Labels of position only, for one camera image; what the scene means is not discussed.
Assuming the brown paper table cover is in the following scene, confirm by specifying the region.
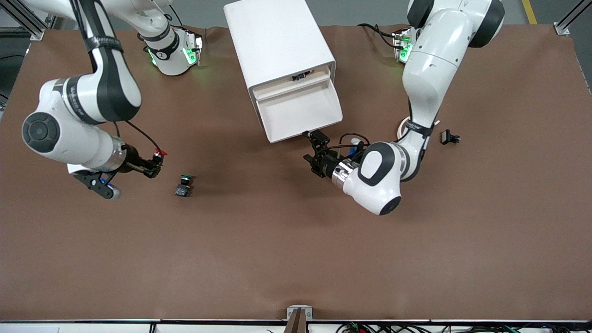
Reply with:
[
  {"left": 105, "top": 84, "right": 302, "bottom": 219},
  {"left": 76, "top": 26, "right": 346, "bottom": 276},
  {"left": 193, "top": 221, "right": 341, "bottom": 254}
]
[{"left": 0, "top": 25, "right": 592, "bottom": 322}]

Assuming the black arm base cable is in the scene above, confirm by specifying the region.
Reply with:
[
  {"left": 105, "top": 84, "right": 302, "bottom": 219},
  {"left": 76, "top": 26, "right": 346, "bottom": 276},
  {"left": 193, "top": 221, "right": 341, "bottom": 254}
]
[{"left": 358, "top": 23, "right": 399, "bottom": 49}]

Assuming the metal table edge bracket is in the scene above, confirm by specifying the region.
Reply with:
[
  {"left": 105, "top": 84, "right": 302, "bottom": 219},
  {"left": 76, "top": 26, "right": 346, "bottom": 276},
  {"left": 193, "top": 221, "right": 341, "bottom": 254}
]
[{"left": 286, "top": 305, "right": 314, "bottom": 321}]

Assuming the tangled cable bundle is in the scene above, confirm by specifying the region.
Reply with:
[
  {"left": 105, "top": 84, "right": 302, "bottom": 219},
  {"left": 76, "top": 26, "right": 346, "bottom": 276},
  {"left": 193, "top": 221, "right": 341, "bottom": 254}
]
[{"left": 335, "top": 322, "right": 570, "bottom": 333}]

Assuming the aluminium frame profile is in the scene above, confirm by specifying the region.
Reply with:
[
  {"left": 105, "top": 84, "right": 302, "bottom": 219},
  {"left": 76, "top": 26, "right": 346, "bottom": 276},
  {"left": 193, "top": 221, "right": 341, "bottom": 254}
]
[
  {"left": 0, "top": 0, "right": 64, "bottom": 42},
  {"left": 553, "top": 0, "right": 592, "bottom": 37}
]

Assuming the green push button switch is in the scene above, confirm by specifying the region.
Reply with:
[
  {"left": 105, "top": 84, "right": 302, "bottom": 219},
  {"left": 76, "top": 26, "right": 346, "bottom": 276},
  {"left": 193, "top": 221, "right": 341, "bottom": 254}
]
[{"left": 175, "top": 174, "right": 195, "bottom": 198}]

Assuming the red push button switch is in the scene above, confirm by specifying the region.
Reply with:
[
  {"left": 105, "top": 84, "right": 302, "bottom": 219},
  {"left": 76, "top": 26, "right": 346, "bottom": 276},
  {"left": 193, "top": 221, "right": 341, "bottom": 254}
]
[{"left": 150, "top": 148, "right": 168, "bottom": 176}]

